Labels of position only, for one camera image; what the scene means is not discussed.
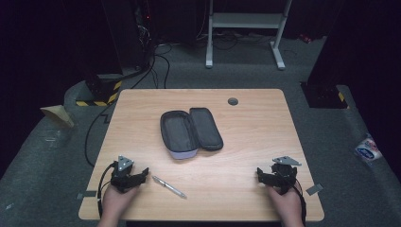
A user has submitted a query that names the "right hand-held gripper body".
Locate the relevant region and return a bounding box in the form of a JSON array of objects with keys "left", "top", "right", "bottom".
[{"left": 267, "top": 155, "right": 303, "bottom": 195}]

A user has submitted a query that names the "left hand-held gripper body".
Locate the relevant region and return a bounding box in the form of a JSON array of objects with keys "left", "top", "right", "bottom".
[{"left": 110, "top": 154, "right": 140, "bottom": 194}]

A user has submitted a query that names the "silver pen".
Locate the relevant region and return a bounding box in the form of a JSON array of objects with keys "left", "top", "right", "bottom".
[{"left": 151, "top": 175, "right": 188, "bottom": 200}]

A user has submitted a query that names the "black pencil case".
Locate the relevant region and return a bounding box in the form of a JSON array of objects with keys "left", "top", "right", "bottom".
[{"left": 159, "top": 107, "right": 224, "bottom": 161}]

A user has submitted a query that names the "grey tape strip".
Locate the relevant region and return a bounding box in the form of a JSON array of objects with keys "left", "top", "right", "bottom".
[
  {"left": 76, "top": 190, "right": 97, "bottom": 201},
  {"left": 305, "top": 183, "right": 324, "bottom": 196}
]

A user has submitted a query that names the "blue white plastic packet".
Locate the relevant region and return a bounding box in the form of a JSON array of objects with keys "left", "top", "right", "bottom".
[{"left": 354, "top": 134, "right": 383, "bottom": 165}]

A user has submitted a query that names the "yellow black striped stand base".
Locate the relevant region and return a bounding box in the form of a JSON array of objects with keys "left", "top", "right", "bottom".
[
  {"left": 300, "top": 81, "right": 350, "bottom": 110},
  {"left": 75, "top": 74, "right": 123, "bottom": 108}
]

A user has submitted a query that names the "tan cardboard piece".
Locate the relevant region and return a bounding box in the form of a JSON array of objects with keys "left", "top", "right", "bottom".
[{"left": 40, "top": 104, "right": 76, "bottom": 130}]

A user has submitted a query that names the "black equipment tower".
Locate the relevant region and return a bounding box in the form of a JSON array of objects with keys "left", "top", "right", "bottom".
[{"left": 99, "top": 0, "right": 155, "bottom": 72}]

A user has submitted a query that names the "white metal stand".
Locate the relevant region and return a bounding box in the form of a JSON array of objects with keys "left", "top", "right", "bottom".
[{"left": 204, "top": 0, "right": 294, "bottom": 71}]

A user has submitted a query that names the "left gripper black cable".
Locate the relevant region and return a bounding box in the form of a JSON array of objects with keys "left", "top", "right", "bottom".
[{"left": 96, "top": 162, "right": 118, "bottom": 219}]

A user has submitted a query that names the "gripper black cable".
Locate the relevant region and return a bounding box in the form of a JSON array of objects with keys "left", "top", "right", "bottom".
[
  {"left": 96, "top": 162, "right": 118, "bottom": 219},
  {"left": 294, "top": 183, "right": 307, "bottom": 227}
]

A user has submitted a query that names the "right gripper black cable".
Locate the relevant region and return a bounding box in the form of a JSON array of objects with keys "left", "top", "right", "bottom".
[{"left": 294, "top": 183, "right": 307, "bottom": 227}]

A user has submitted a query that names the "black floor cable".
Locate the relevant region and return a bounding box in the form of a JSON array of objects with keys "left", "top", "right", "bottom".
[{"left": 83, "top": 46, "right": 172, "bottom": 168}]

